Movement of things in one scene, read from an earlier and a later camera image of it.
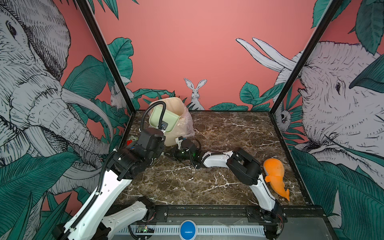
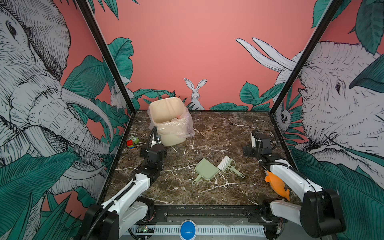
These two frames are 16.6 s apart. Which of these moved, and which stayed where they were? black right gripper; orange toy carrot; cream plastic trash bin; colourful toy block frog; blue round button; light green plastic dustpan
Moved: black right gripper; light green plastic dustpan
Stayed: orange toy carrot; colourful toy block frog; blue round button; cream plastic trash bin
